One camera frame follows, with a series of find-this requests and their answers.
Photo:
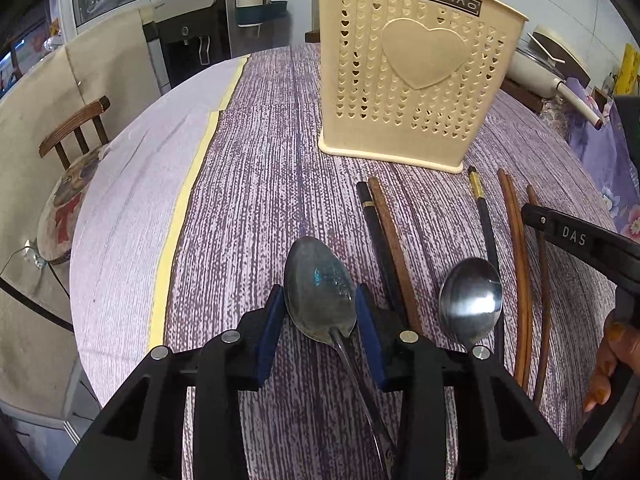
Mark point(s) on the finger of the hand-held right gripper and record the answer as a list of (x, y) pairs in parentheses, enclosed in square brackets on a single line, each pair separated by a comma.
[(533, 214), (575, 240)]

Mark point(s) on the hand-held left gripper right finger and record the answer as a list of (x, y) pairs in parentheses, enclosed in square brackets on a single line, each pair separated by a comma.
[(371, 342)]

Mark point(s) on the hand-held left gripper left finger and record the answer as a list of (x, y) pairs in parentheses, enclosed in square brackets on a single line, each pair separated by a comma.
[(267, 332)]

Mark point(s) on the thin brown chopstick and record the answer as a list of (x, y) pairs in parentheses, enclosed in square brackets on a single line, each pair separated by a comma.
[(515, 260), (522, 260), (545, 285)]

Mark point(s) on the black chopstick with gold band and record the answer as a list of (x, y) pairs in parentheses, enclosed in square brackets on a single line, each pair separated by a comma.
[(484, 215), (377, 240)]

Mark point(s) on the tarnished metal spoon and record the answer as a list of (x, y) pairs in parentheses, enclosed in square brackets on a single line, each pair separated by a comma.
[(317, 285)]

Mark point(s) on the wide brown wooden chopstick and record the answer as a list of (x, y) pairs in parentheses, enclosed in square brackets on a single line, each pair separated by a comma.
[(392, 240)]

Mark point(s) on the cream perforated utensil holder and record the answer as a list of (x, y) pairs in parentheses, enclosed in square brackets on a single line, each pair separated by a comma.
[(350, 110)]

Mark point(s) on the person's right hand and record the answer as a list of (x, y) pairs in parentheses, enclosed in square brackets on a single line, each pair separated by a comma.
[(607, 355)]

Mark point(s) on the purple floral cloth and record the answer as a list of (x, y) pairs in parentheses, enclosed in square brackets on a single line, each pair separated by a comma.
[(590, 150)]

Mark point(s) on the yellow tape strip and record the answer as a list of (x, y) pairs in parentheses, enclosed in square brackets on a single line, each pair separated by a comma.
[(172, 240)]

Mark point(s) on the yellow packet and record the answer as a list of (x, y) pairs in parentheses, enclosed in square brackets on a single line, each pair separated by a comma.
[(629, 70)]

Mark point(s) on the wooden chair with printed cushion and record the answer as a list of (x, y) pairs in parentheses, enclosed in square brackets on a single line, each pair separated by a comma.
[(75, 190)]

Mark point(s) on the beige cloth cover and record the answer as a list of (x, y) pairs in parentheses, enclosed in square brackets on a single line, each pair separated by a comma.
[(30, 135)]

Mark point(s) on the teal plastic rack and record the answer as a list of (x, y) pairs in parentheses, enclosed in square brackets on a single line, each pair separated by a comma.
[(265, 12)]

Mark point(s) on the white and black water dispenser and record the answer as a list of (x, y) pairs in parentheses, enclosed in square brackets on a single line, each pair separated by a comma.
[(190, 15)]

